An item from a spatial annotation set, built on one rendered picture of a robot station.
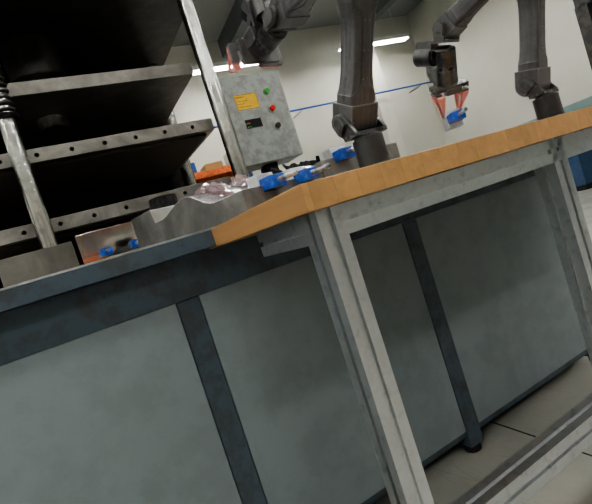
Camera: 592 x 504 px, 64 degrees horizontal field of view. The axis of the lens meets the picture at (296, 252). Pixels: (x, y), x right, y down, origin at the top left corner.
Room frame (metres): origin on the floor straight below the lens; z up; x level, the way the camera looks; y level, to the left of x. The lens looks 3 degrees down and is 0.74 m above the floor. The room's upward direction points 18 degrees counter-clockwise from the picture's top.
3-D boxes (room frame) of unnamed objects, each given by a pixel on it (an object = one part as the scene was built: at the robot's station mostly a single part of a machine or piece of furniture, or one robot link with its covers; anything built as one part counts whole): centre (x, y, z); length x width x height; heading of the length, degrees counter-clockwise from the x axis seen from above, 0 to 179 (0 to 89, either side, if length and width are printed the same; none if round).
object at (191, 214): (1.24, 0.15, 0.85); 0.50 x 0.26 x 0.11; 44
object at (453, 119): (1.45, -0.60, 0.92); 0.13 x 0.05 x 0.05; 2
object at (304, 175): (1.09, -0.08, 0.85); 0.13 x 0.05 x 0.05; 44
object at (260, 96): (2.20, 0.00, 0.73); 0.30 x 0.22 x 1.47; 117
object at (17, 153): (1.62, 0.80, 1.10); 0.05 x 0.05 x 1.30
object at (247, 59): (1.18, -0.08, 1.20); 0.10 x 0.07 x 0.07; 118
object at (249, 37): (1.18, -0.08, 1.25); 0.07 x 0.06 x 0.11; 118
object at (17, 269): (1.10, 0.58, 0.83); 0.20 x 0.15 x 0.07; 27
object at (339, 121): (0.95, -0.20, 0.90); 0.09 x 0.06 x 0.06; 118
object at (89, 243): (1.95, 0.72, 0.87); 0.50 x 0.27 x 0.17; 27
